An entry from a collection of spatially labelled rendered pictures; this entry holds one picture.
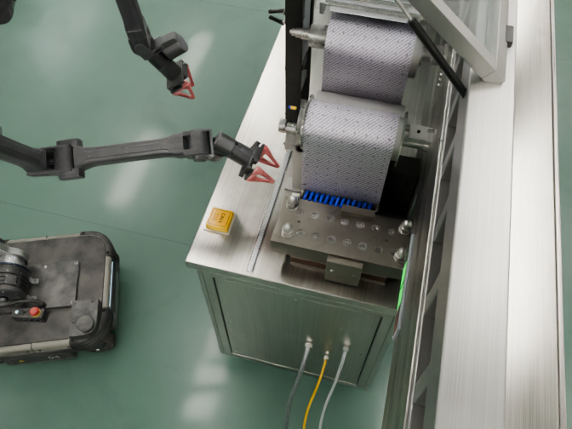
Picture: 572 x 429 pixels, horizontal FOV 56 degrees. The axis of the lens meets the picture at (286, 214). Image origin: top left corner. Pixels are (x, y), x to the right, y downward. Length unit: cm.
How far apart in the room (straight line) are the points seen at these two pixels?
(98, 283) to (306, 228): 119
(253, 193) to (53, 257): 114
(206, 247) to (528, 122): 95
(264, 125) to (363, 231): 62
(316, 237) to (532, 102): 65
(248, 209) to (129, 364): 108
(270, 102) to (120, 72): 178
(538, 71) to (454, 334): 87
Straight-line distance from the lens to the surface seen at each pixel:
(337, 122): 141
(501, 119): 99
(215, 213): 170
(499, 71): 105
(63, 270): 252
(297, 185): 174
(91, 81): 365
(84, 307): 238
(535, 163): 125
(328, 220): 155
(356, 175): 151
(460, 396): 72
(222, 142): 152
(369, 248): 151
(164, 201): 291
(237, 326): 202
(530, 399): 100
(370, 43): 152
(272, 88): 208
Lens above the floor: 232
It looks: 56 degrees down
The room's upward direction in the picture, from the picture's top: straight up
